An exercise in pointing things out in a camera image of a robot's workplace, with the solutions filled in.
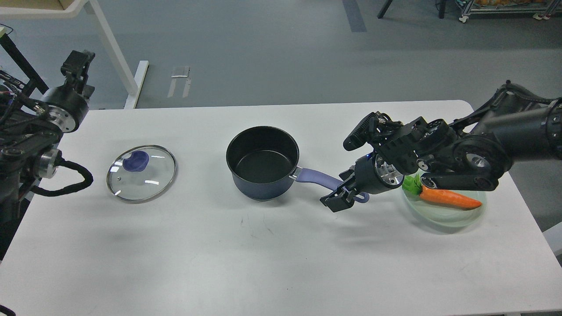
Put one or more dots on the black metal rack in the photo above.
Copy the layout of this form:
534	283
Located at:
35	82

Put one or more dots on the dark blue saucepan purple handle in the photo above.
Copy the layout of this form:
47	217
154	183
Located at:
263	161

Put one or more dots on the orange toy carrot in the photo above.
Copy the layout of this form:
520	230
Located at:
413	185

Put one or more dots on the white table frame leg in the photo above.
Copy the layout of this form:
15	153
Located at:
60	9

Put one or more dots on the black chair leg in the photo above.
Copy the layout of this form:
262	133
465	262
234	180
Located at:
438	7

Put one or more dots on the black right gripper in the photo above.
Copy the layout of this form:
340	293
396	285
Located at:
371	174

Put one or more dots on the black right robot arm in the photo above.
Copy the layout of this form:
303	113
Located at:
471	153

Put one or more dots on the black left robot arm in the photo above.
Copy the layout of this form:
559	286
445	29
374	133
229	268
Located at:
33	121

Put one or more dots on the translucent green plate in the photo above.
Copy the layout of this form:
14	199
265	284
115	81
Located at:
446	216

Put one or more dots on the metal wheeled cart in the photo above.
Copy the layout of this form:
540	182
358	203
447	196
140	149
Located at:
540	10

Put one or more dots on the glass lid purple knob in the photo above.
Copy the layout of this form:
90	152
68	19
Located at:
142	174

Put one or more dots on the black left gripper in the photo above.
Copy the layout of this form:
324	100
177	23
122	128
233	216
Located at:
68	104

